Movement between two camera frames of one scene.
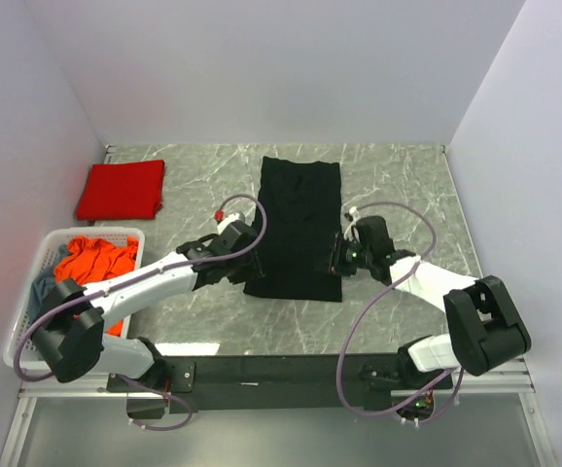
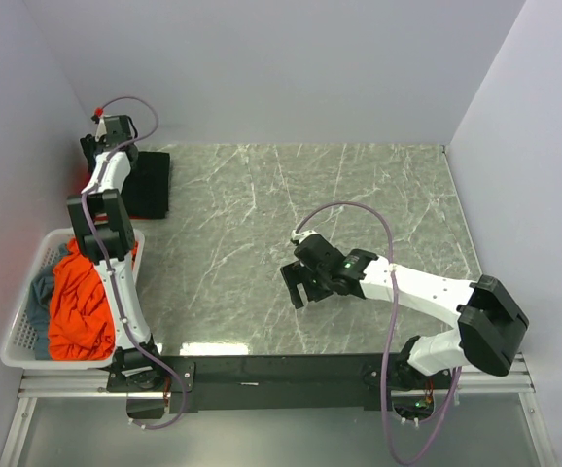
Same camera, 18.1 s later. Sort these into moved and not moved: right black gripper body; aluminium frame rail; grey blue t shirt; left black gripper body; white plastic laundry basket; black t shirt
Moved: left black gripper body; right black gripper body; black t shirt
Not moved: aluminium frame rail; white plastic laundry basket; grey blue t shirt
